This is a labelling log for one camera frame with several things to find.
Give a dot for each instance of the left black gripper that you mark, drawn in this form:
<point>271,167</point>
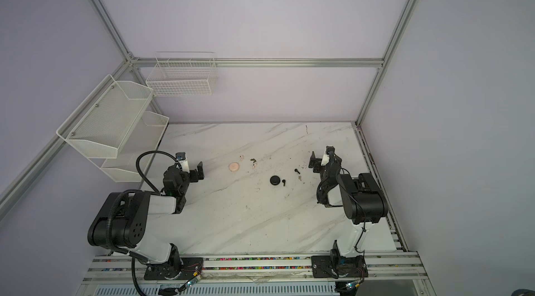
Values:
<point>192,173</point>

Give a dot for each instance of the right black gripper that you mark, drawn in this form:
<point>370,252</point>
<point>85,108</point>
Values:
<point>320,162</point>

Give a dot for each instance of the black round earbud charging case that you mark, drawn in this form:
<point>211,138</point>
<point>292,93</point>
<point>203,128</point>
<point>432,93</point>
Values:
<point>275,180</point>

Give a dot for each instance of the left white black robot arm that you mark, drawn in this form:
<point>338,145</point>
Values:
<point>121,225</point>

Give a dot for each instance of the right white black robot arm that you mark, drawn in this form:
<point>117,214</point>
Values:
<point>363,201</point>

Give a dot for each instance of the pink round charging case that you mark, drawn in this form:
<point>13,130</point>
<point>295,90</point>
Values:
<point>234,166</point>

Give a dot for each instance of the lower white mesh shelf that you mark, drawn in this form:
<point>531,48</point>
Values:
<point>145,137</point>

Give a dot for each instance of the white mesh shelf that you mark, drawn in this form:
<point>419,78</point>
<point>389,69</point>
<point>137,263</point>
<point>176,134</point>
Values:
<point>145,137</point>
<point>100,127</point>

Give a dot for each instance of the upper white mesh shelf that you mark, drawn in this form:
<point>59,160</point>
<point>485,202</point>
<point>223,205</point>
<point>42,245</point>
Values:
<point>100,127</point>

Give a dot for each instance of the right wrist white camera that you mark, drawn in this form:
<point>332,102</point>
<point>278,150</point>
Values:
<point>324,160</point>

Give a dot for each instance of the wrist white camera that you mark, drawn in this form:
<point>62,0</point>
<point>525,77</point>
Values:
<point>182,162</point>
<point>324,160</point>

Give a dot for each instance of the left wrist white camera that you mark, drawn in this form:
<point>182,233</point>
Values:
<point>182,162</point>

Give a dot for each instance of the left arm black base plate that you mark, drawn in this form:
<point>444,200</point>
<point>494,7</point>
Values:
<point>173,269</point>

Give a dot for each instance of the white wire basket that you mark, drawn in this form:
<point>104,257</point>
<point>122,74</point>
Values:
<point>183,74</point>

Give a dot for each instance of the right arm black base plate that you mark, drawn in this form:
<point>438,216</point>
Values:
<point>339,267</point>

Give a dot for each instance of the aluminium front rail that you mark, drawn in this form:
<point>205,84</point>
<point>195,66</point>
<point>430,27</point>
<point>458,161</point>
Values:
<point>266,268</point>

